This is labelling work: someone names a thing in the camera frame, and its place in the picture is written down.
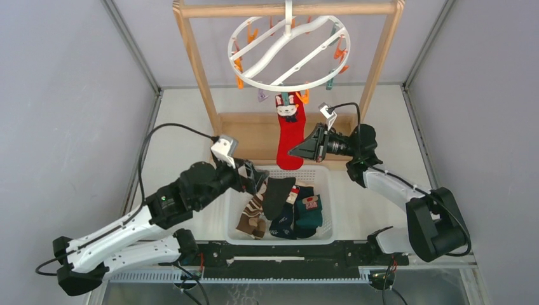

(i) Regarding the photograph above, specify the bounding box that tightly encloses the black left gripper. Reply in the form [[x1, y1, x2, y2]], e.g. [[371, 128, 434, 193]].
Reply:
[[195, 155, 268, 210]]

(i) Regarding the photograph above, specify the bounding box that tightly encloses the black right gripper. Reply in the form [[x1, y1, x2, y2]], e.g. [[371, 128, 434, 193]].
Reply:
[[289, 122, 358, 162]]

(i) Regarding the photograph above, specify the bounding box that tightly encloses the black grey sock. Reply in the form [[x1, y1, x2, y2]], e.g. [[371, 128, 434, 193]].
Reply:
[[262, 177, 297, 220]]

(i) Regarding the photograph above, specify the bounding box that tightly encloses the red sock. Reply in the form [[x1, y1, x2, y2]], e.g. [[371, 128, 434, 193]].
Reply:
[[275, 91, 306, 170]]

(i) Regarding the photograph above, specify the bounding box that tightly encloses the brown striped sock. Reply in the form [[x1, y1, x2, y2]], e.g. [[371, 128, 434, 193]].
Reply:
[[236, 182, 267, 240]]

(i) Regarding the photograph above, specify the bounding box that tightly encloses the navy sock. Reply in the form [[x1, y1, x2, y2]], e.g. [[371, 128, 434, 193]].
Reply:
[[294, 186, 317, 239]]

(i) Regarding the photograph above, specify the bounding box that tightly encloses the dark printed sock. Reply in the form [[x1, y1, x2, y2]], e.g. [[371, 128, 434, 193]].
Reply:
[[269, 186, 299, 240]]

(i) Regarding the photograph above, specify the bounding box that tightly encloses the dark green sock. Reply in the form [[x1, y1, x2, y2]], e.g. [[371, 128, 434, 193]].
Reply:
[[295, 195, 324, 229]]

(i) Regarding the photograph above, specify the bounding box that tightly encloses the white round clip hanger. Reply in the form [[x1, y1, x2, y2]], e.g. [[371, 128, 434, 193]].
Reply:
[[226, 1, 351, 92]]

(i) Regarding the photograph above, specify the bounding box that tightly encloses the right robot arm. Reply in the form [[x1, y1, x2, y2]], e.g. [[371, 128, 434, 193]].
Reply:
[[288, 123, 472, 264]]

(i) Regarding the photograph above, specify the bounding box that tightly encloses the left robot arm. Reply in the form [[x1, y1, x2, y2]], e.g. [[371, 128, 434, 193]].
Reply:
[[53, 159, 269, 296]]

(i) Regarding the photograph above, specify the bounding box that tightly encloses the wooden hanger stand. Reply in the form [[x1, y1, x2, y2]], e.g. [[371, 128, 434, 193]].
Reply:
[[172, 1, 405, 170]]

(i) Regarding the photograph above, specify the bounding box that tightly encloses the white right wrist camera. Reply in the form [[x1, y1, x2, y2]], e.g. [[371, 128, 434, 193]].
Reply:
[[318, 103, 338, 130]]

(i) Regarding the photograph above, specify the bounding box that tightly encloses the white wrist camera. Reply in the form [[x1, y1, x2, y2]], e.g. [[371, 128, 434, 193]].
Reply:
[[318, 103, 338, 130], [210, 135, 238, 169]]

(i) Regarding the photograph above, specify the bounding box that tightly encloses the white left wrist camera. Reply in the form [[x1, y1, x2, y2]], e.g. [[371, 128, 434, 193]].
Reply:
[[210, 135, 238, 169]]

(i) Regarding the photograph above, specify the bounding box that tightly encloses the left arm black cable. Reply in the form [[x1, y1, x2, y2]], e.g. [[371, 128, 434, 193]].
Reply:
[[34, 123, 220, 277]]

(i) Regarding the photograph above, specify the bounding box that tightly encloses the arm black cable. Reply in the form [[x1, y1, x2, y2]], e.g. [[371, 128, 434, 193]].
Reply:
[[34, 123, 220, 277], [326, 102, 472, 257]]

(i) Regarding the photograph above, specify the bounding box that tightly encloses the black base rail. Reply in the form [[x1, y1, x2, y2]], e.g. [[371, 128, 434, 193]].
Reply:
[[183, 240, 409, 280]]

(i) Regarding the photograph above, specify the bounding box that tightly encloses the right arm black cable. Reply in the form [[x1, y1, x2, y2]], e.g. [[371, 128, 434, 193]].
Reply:
[[326, 102, 472, 257]]

